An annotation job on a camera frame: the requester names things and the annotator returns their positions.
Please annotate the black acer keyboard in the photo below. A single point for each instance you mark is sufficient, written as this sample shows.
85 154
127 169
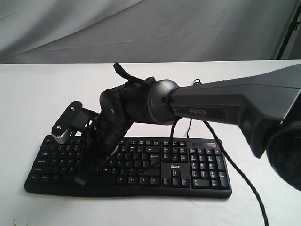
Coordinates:
141 166

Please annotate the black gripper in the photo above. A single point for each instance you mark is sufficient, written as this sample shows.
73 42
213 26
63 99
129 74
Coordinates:
100 139

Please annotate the black light stand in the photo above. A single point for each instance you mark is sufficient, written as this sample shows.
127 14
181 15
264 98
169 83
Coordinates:
293 26

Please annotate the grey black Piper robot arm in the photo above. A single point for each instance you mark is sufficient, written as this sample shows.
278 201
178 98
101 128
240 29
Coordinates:
266 108

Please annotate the grey backdrop cloth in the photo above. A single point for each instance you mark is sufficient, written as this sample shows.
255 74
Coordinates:
136 31

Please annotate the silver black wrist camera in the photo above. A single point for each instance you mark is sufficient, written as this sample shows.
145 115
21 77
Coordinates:
74 119

